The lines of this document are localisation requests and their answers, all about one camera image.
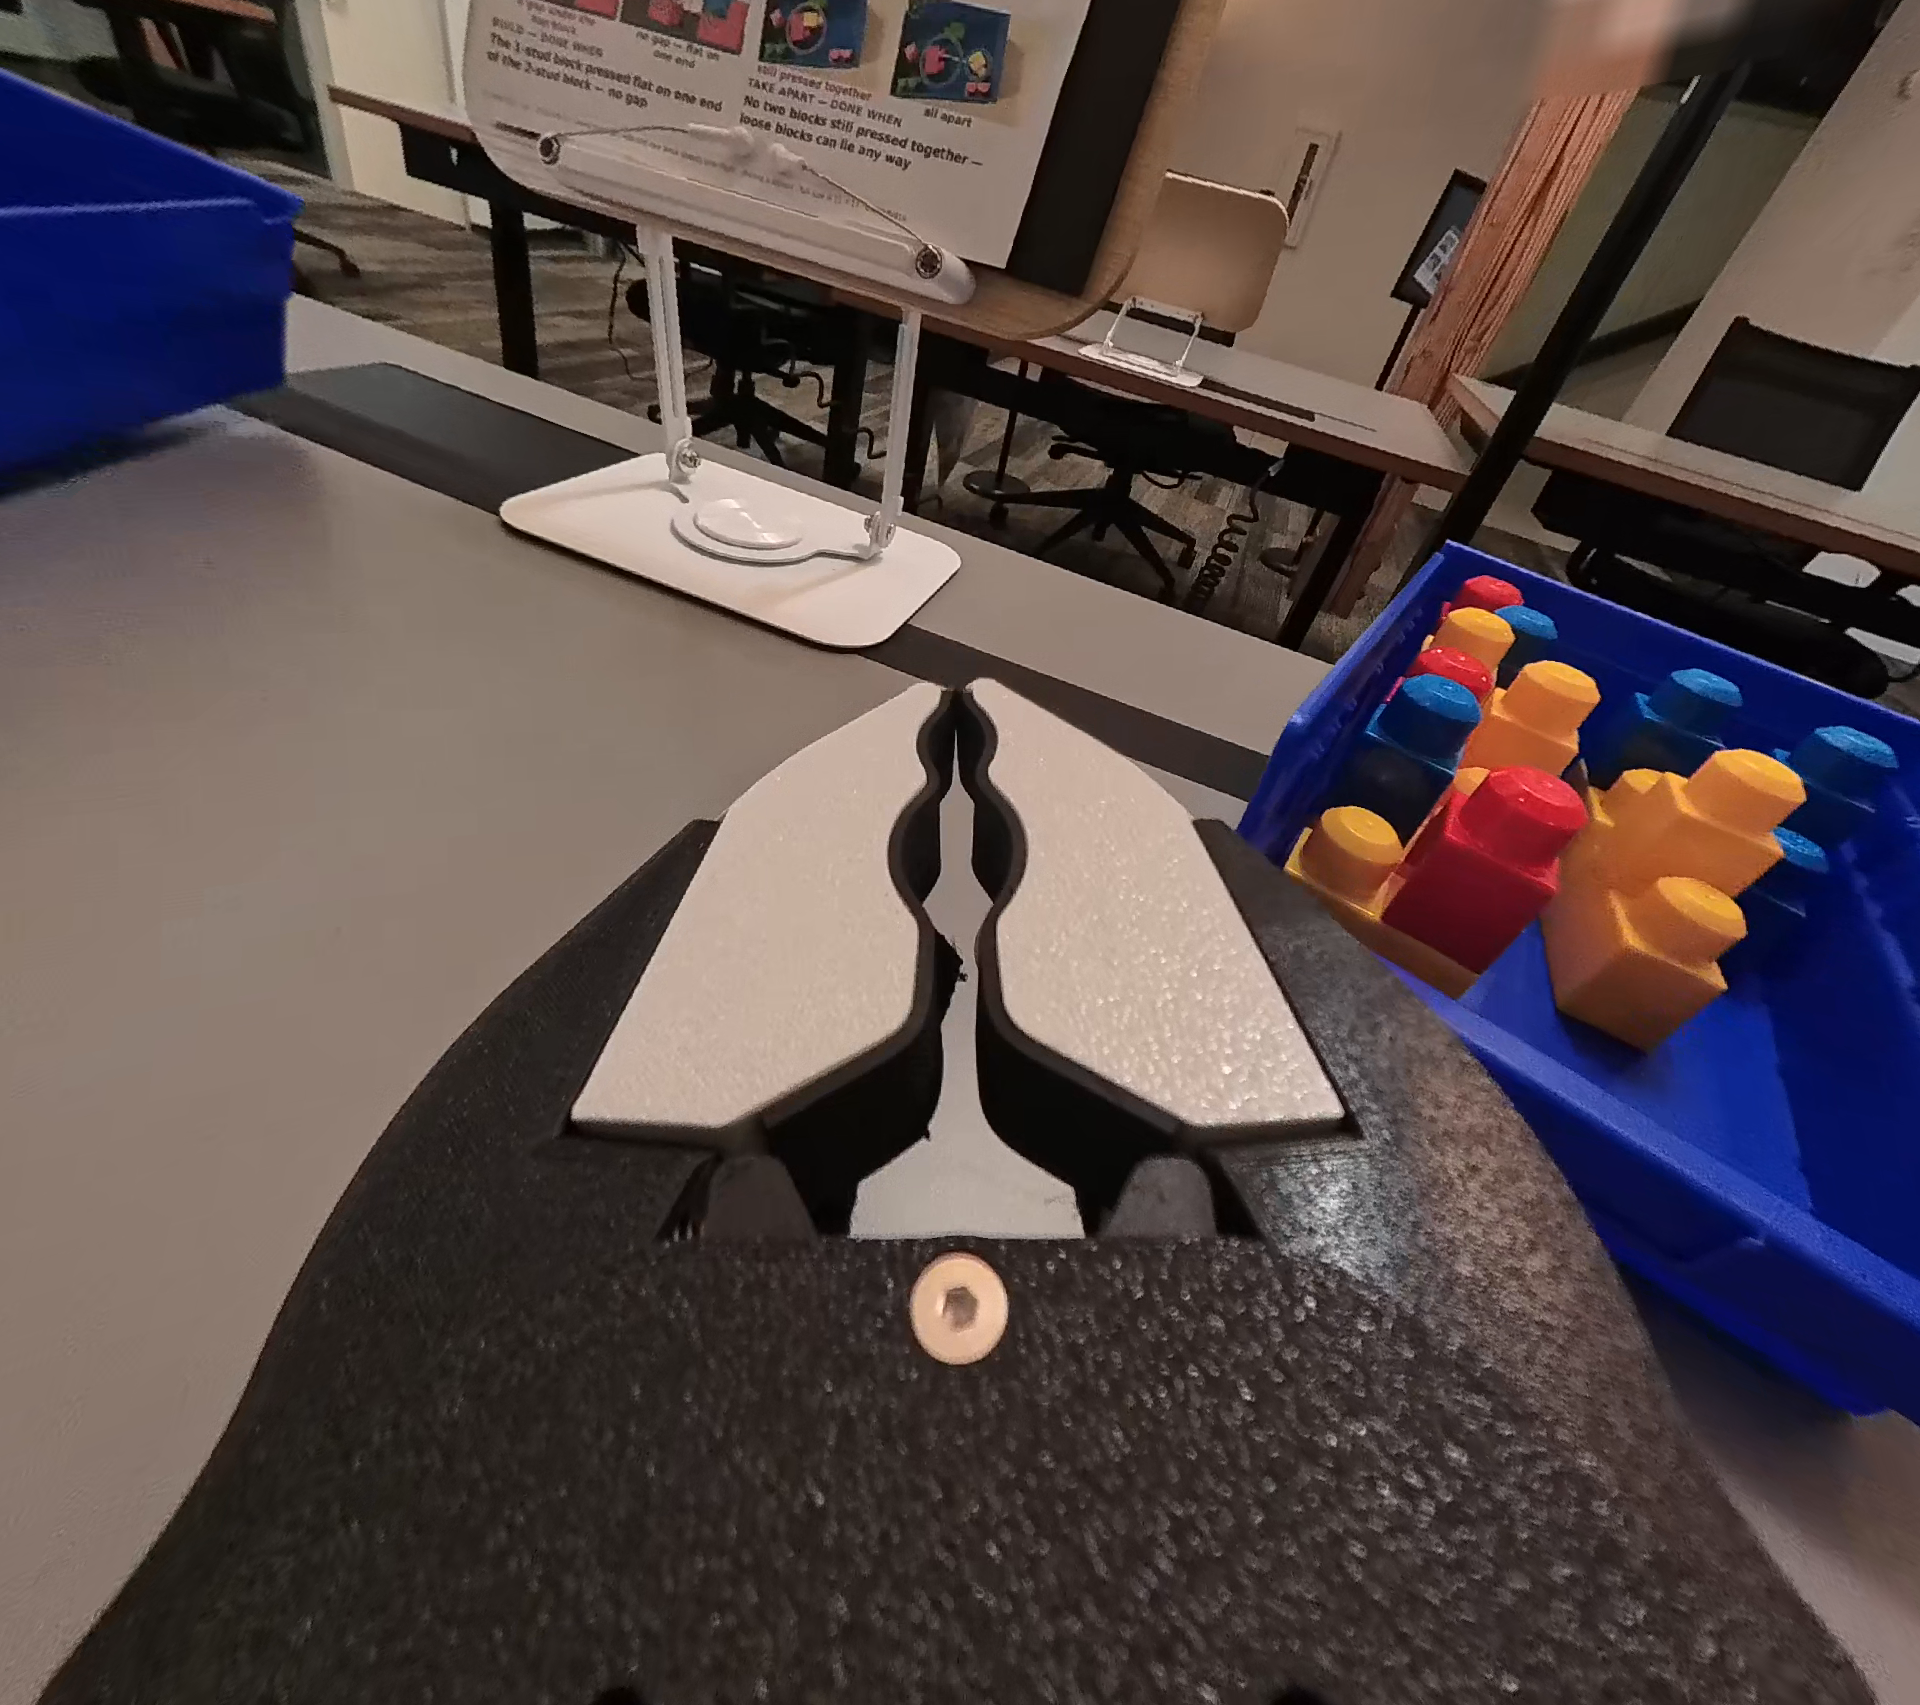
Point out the black metal pole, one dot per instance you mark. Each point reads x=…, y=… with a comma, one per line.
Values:
x=1586, y=314

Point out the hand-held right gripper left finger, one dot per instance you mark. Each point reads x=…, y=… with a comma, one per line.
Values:
x=750, y=986

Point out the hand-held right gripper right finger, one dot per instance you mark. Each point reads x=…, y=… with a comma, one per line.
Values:
x=1152, y=986

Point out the clear acrylic stand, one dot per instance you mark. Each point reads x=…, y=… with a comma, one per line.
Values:
x=1149, y=348

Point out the blue storage bin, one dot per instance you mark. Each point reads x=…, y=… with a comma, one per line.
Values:
x=1726, y=1135
x=124, y=286

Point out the printed instruction sheet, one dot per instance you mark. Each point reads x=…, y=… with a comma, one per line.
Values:
x=750, y=9

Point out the framed picture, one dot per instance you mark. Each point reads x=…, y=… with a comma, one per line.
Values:
x=1440, y=238

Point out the pile of mega blocks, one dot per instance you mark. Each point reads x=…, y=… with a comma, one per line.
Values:
x=1534, y=708

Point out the wooden support post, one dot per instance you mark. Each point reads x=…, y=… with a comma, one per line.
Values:
x=1496, y=238

